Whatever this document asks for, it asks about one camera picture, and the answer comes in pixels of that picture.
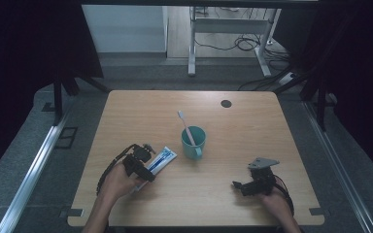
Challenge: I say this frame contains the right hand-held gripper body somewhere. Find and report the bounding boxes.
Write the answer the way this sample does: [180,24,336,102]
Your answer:
[247,157,281,197]

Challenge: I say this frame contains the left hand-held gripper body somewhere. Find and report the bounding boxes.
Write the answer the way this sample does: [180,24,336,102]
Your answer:
[122,144,156,178]

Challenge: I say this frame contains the white blue toothpaste tube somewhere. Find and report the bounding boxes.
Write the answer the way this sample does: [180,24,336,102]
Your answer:
[129,146,178,196]

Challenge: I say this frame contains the teal green cup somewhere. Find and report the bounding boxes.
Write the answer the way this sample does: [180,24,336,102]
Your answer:
[181,125,207,160]

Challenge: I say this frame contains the pink toothbrush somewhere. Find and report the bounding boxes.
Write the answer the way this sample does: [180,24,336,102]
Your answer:
[177,110,196,147]

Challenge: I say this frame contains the person's right hand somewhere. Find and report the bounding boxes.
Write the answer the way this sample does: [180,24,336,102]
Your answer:
[259,187,294,221]

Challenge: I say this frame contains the person's left hand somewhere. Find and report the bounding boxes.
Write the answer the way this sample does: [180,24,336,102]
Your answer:
[99,162,144,201]

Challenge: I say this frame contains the black metal stand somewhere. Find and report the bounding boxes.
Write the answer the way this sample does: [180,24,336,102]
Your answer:
[273,72,338,132]
[51,73,112,127]

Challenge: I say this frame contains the white power strip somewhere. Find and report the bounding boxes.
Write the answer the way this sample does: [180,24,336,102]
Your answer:
[278,72,297,86]

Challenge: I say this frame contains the white panel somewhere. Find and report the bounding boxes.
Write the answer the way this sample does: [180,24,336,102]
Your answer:
[82,4,169,53]

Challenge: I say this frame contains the dark curtain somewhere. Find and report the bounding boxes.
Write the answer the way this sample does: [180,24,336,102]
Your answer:
[0,0,105,185]
[271,0,373,183]

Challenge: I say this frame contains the right hand-held gripper black cable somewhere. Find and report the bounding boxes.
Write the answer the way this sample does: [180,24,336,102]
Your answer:
[273,174,295,216]

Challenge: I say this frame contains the aluminium floor rail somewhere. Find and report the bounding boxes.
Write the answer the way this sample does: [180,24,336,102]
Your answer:
[0,106,71,233]
[302,100,373,233]

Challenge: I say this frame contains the black square floor frame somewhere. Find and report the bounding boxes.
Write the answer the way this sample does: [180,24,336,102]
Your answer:
[53,126,79,150]

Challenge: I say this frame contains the black floor cable bundle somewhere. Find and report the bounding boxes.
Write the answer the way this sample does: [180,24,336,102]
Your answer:
[193,30,292,71]

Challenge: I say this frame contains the white metal desk frame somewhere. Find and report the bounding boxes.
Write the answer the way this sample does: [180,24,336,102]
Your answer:
[187,6,283,79]

